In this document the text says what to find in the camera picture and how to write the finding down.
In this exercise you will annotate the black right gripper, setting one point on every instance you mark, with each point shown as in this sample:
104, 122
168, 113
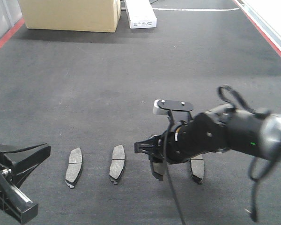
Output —
189, 137

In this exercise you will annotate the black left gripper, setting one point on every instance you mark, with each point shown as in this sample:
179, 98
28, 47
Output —
16, 164

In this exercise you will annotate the grey brake pad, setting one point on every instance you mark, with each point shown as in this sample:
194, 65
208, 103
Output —
197, 168
74, 168
118, 163
157, 170

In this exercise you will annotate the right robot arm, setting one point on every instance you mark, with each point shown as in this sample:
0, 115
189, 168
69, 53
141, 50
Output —
258, 135

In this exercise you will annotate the black conveyor belt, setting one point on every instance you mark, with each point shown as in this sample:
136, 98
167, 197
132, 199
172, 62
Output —
96, 91

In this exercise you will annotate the white long box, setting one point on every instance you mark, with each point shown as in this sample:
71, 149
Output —
140, 14

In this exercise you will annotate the cardboard box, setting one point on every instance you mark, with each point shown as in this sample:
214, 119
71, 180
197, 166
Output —
71, 15

